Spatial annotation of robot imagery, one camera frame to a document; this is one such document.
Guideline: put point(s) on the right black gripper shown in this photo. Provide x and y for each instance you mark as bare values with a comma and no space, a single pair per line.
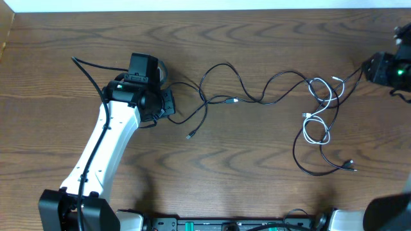
381,61

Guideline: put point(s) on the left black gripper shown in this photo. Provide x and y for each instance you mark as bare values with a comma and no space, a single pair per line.
170,107

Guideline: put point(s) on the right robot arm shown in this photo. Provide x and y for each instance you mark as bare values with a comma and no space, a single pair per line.
390,212

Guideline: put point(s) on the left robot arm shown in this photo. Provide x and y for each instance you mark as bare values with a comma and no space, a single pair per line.
135,96

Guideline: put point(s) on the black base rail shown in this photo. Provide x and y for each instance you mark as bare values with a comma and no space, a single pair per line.
179,224

